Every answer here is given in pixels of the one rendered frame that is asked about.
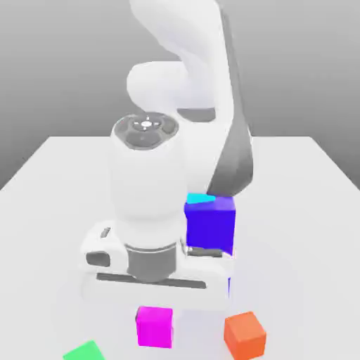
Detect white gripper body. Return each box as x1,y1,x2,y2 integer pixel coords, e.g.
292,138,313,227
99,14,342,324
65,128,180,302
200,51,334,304
80,264,234,310

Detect small magenta cube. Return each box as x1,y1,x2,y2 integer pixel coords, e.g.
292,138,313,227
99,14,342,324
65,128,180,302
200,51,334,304
135,305,174,349

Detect small green cube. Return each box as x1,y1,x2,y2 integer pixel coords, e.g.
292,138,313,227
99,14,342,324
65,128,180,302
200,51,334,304
62,340,106,360

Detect small orange cube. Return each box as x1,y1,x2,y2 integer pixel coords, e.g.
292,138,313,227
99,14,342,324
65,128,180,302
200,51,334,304
224,311,267,360

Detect small cyan cube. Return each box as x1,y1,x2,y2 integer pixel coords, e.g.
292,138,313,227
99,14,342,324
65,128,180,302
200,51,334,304
186,193,217,205

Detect large blue box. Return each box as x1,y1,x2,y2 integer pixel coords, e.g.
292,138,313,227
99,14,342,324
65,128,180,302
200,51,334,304
184,195,236,299

